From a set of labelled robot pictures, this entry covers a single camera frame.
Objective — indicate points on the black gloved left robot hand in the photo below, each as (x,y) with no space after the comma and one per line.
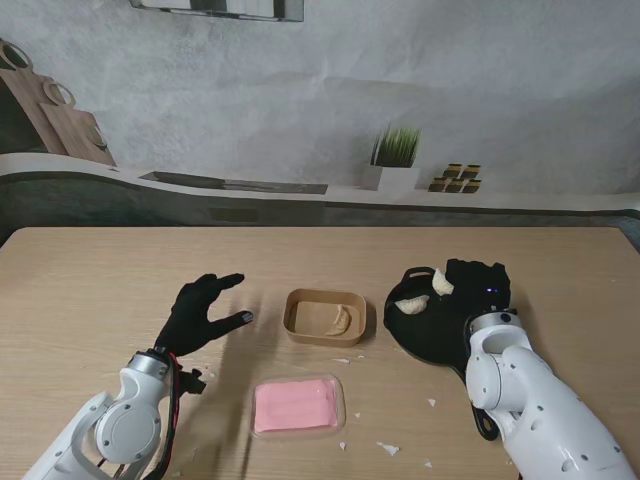
(190,320)

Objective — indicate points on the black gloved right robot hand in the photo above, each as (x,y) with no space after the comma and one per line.
(480,290)

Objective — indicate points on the clear plastic lid pink insert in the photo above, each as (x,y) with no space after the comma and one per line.
(295,405)

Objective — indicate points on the brown paper food container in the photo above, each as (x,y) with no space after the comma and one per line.
(325,341)

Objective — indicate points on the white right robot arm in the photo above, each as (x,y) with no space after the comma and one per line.
(540,410)

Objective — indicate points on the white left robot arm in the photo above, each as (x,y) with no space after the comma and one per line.
(120,430)

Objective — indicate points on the black cast iron skillet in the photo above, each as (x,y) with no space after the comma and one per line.
(430,340)

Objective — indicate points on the small dark spice jar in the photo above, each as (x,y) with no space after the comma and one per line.
(470,171)
(472,186)
(454,186)
(437,185)
(453,171)

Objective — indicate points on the green grass plant white pot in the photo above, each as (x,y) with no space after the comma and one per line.
(395,150)

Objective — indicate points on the large white paper scrap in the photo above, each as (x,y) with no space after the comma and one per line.
(387,448)

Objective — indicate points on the small wooden cutting board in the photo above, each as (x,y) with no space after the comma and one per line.
(100,147)

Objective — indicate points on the medium wooden cutting board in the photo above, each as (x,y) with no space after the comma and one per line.
(70,130)

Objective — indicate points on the large wooden cutting board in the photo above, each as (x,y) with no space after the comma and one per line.
(25,105)

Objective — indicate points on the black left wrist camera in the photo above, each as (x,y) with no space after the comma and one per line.
(192,382)

